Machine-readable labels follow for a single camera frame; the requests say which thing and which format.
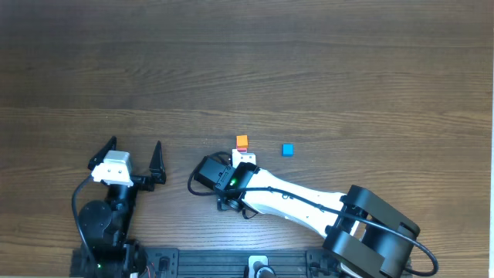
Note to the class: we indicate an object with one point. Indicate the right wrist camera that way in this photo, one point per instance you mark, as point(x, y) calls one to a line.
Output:
point(244, 157)

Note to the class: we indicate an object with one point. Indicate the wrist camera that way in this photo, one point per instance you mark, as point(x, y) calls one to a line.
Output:
point(244, 157)
point(114, 170)

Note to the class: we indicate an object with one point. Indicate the blue cube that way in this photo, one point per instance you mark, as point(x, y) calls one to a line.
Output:
point(288, 150)

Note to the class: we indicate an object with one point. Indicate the mounting rail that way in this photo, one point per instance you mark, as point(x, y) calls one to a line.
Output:
point(216, 262)

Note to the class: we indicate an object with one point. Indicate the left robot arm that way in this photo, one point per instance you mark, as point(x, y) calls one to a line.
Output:
point(94, 222)

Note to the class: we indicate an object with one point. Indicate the orange cube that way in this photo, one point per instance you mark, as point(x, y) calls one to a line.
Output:
point(242, 141)

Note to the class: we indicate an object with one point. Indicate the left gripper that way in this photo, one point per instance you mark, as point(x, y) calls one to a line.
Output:
point(148, 182)

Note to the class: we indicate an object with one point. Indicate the red cube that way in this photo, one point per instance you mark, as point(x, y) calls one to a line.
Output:
point(242, 149)

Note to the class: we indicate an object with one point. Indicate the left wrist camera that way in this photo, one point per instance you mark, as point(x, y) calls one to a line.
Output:
point(114, 170)

